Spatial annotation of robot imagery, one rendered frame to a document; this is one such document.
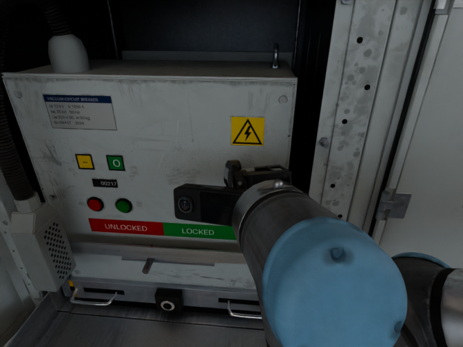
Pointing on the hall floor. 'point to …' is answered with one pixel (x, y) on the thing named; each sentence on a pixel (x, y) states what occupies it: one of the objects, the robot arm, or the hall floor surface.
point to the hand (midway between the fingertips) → (225, 177)
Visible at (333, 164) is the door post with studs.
